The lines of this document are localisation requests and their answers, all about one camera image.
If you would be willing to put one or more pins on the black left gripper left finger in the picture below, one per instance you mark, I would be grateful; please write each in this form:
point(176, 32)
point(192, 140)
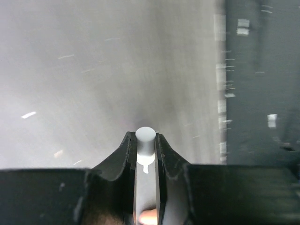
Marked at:
point(101, 195)

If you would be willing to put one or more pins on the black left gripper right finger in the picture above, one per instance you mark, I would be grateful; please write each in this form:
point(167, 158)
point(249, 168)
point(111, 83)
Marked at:
point(191, 194)

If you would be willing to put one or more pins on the person's bare hand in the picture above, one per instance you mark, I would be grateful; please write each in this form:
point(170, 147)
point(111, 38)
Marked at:
point(148, 217)

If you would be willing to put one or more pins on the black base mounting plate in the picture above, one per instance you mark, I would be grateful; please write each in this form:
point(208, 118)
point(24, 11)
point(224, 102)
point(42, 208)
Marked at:
point(263, 82)

